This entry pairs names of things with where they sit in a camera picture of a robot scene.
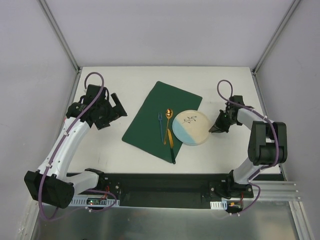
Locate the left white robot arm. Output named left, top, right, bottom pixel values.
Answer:
left=24, top=84, right=127, bottom=209

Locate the gold knife black handle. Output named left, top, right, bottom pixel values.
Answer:
left=167, top=129, right=176, bottom=165

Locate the aluminium frame post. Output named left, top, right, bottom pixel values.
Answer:
left=251, top=0, right=302, bottom=75
left=37, top=0, right=81, bottom=73

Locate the left aluminium frame post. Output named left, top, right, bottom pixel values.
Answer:
left=37, top=0, right=81, bottom=73

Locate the blue fork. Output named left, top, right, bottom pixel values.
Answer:
left=157, top=112, right=164, bottom=142

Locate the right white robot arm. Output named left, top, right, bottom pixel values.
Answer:
left=208, top=95, right=288, bottom=199

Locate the right white cable duct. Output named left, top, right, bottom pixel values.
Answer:
left=210, top=200, right=228, bottom=210

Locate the cream and blue plate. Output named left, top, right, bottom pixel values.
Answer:
left=172, top=110, right=211, bottom=146

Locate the white cable duct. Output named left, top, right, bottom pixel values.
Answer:
left=210, top=200, right=228, bottom=210
left=68, top=196, right=120, bottom=208

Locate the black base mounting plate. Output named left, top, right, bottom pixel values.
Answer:
left=95, top=173, right=254, bottom=209

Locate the right aluminium frame post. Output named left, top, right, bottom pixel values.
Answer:
left=251, top=0, right=302, bottom=75

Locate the left white cable duct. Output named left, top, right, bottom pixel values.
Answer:
left=68, top=196, right=120, bottom=208

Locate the aluminium rail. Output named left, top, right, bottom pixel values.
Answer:
left=251, top=180, right=303, bottom=202

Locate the dark green placemat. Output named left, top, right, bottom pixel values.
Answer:
left=122, top=81, right=203, bottom=164

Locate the gold spoon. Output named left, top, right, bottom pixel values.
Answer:
left=163, top=108, right=173, bottom=145

